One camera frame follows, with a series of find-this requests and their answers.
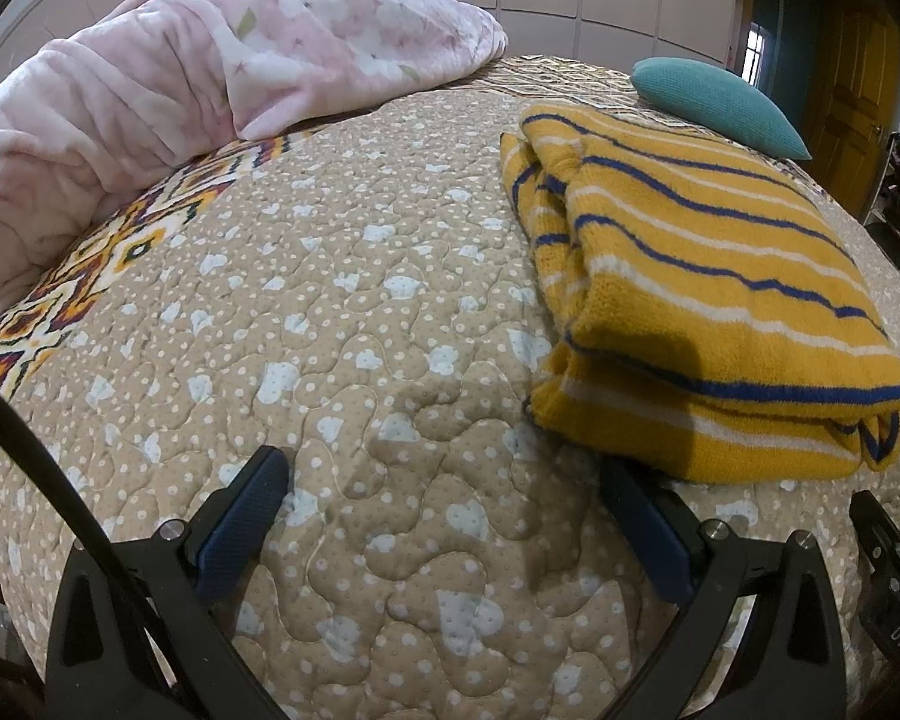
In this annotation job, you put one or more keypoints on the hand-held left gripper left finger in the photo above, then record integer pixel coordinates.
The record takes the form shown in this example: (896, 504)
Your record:
(240, 525)

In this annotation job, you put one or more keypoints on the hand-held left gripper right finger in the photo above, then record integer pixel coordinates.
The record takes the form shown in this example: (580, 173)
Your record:
(645, 532)

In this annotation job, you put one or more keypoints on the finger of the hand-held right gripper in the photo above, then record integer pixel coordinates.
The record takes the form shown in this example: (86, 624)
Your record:
(881, 536)

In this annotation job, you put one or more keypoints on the yellow striped knit sweater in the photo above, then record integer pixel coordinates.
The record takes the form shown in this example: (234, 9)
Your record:
(690, 255)

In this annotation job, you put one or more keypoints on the beige quilted bedspread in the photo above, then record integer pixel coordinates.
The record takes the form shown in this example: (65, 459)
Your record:
(390, 315)

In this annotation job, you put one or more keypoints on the yellow wooden door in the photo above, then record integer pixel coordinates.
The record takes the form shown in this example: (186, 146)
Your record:
(855, 90)

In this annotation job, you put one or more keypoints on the teal pillow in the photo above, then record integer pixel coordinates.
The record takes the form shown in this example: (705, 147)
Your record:
(720, 101)

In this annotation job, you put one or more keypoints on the pink floral blanket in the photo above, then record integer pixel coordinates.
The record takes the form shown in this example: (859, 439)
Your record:
(195, 75)

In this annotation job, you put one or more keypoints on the window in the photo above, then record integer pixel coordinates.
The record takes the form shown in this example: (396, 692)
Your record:
(755, 56)

